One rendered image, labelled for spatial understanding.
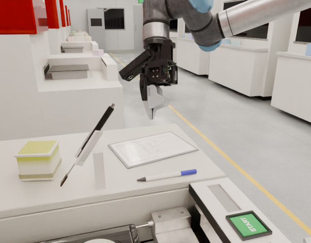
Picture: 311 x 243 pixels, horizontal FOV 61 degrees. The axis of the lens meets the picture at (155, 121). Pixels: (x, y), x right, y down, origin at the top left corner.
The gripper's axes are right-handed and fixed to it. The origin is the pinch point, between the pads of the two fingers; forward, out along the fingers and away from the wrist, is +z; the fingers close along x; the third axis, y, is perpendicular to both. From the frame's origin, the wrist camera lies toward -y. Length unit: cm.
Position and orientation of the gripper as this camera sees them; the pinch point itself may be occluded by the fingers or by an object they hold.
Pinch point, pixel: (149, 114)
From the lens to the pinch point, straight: 72.9
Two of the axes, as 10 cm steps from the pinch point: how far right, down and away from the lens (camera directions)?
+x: 4.6, 0.7, 8.9
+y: 8.9, -0.3, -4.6
